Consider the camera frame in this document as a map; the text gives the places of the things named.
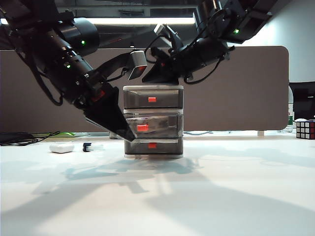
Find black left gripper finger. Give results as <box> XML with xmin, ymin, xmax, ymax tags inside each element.
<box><xmin>83</xmin><ymin>110</ymin><xmax>135</xmax><ymax>143</ymax></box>
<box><xmin>90</xmin><ymin>88</ymin><xmax>135</xmax><ymax>140</ymax></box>

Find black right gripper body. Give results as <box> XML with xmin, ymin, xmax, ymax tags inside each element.
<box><xmin>169</xmin><ymin>36</ymin><xmax>234</xmax><ymax>79</ymax></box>

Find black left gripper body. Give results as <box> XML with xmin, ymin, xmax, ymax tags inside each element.
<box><xmin>71</xmin><ymin>70</ymin><xmax>119</xmax><ymax>112</ymax></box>

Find white three-drawer cabinet frame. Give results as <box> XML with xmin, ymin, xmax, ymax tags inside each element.
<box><xmin>123</xmin><ymin>85</ymin><xmax>185</xmax><ymax>159</ymax></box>

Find smoky drawer with wavy line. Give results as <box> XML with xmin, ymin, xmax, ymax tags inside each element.
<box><xmin>109</xmin><ymin>113</ymin><xmax>184</xmax><ymax>140</ymax></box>

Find smoky drawer with plain front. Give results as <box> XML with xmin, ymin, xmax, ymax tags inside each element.
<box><xmin>123</xmin><ymin>89</ymin><xmax>183</xmax><ymax>109</ymax></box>

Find smoky drawer above cabinet base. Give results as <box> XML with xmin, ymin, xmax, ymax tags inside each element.
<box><xmin>124</xmin><ymin>139</ymin><xmax>184</xmax><ymax>155</ymax></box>

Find white earbud case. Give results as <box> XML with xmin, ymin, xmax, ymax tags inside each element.
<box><xmin>49</xmin><ymin>144</ymin><xmax>75</xmax><ymax>154</ymax></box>

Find long ceiling light strip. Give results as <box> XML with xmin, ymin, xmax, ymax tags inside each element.
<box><xmin>0</xmin><ymin>17</ymin><xmax>196</xmax><ymax>25</ymax></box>

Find brown desk partition panel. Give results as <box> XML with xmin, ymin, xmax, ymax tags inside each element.
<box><xmin>0</xmin><ymin>45</ymin><xmax>289</xmax><ymax>133</ymax></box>

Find black monitor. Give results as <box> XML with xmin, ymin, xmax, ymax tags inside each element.
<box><xmin>288</xmin><ymin>82</ymin><xmax>315</xmax><ymax>121</ymax></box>

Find rubik's cube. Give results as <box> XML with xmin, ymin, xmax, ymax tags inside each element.
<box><xmin>295</xmin><ymin>119</ymin><xmax>315</xmax><ymax>140</ymax></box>

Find black right gripper loop cable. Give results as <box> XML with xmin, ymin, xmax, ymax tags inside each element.
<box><xmin>184</xmin><ymin>56</ymin><xmax>222</xmax><ymax>85</ymax></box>

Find black right camera cable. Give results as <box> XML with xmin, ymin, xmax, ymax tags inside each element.
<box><xmin>144</xmin><ymin>34</ymin><xmax>163</xmax><ymax>62</ymax></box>

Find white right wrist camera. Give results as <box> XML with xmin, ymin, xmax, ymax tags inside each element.
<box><xmin>154</xmin><ymin>24</ymin><xmax>171</xmax><ymax>37</ymax></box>

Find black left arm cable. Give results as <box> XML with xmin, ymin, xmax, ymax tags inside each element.
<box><xmin>14</xmin><ymin>48</ymin><xmax>65</xmax><ymax>107</ymax></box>

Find teal cable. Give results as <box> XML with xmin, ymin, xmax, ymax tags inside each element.
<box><xmin>184</xmin><ymin>131</ymin><xmax>214</xmax><ymax>136</ymax></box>

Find black cable bundle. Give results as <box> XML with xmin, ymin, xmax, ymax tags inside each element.
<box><xmin>0</xmin><ymin>132</ymin><xmax>61</xmax><ymax>147</ymax></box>

